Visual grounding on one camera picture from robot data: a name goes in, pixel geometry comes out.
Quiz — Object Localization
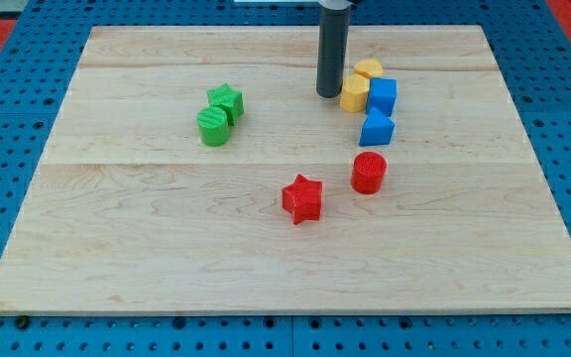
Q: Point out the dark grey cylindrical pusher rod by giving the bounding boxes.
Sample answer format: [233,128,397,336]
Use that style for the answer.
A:
[316,3,351,98]

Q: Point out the yellow heart block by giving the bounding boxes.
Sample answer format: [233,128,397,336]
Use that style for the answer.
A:
[354,59,384,78]

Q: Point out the yellow hexagon block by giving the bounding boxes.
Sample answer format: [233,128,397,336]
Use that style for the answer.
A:
[340,73,370,113]

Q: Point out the blue cube block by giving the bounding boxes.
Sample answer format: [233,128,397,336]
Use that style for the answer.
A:
[366,77,398,117]

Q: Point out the blue triangle block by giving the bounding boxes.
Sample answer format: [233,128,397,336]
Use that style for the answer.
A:
[359,108,396,147]

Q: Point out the green star block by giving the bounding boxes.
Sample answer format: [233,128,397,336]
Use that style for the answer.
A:
[206,83,245,126]

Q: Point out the red cylinder block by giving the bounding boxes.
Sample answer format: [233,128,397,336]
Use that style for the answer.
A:
[350,152,388,194]

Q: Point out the green cylinder block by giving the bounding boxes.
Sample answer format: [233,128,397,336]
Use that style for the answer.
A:
[196,106,230,147]

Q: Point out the red star block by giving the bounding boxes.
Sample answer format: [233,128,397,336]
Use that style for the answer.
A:
[282,174,323,224]

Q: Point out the light wooden board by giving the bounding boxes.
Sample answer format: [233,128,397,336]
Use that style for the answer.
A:
[0,25,571,316]

